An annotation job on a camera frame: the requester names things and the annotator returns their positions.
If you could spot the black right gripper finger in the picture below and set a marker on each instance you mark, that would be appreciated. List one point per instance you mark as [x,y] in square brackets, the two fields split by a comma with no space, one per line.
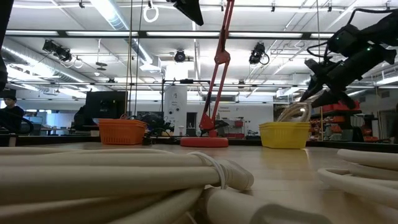
[329,98]
[311,88]

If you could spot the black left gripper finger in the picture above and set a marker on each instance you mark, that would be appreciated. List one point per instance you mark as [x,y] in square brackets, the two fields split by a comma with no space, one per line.
[189,9]

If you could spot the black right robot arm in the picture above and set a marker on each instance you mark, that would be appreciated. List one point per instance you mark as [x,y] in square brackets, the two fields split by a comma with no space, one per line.
[385,28]

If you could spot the shelf with red bins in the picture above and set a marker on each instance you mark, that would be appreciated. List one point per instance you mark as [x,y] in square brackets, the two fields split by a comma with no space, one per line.
[339,119]

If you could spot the thin vertical pole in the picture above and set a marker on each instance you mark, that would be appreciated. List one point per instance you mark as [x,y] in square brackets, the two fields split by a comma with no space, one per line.
[319,37]
[128,62]

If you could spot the yellow plastic bin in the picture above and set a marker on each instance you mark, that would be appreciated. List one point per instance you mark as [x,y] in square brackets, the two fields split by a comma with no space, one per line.
[284,135]

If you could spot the white pillar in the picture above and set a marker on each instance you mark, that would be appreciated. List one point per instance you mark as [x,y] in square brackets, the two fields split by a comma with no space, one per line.
[175,124]

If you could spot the red desk lamp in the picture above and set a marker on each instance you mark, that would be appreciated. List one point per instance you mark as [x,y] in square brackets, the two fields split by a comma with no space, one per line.
[203,142]

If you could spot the black monitor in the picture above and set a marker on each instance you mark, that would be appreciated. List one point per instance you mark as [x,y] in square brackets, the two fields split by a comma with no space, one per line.
[105,104]

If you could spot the orange plastic bin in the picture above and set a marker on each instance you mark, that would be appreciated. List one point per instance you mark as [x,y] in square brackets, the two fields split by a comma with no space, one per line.
[122,132]

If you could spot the person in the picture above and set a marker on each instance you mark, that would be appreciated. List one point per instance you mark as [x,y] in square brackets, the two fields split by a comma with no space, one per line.
[82,119]
[12,113]

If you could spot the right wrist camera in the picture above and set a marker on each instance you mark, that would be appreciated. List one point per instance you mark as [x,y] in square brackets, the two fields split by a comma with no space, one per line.
[315,67]

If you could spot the black ceiling camera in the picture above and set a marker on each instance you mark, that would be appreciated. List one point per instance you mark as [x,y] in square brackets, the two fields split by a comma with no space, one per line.
[257,53]
[57,49]
[179,56]

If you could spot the black background frame rig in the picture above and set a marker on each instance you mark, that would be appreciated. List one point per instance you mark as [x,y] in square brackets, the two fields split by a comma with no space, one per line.
[186,81]

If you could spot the black aluminium table frame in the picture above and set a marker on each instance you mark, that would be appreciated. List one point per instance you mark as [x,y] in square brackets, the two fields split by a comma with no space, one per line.
[62,140]

